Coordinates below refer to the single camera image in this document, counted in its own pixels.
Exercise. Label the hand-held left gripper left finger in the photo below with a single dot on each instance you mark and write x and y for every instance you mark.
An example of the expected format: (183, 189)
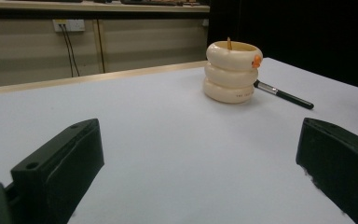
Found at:
(59, 171)

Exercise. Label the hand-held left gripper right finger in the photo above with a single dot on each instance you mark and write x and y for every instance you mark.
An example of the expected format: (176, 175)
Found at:
(341, 161)

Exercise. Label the cream ringed brush holder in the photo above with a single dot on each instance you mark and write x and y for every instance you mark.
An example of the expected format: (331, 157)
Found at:
(230, 77)

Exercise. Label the black makeup brush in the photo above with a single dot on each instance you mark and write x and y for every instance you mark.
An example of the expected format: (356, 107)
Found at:
(286, 95)

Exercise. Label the white table mat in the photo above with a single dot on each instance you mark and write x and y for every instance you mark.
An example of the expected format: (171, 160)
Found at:
(167, 130)

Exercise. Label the black curtain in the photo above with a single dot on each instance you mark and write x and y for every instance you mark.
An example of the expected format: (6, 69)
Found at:
(307, 31)

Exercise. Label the beige workbench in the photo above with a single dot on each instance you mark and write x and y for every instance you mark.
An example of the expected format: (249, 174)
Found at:
(143, 40)

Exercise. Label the white wall socket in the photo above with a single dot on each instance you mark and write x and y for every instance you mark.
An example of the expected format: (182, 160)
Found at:
(71, 25)

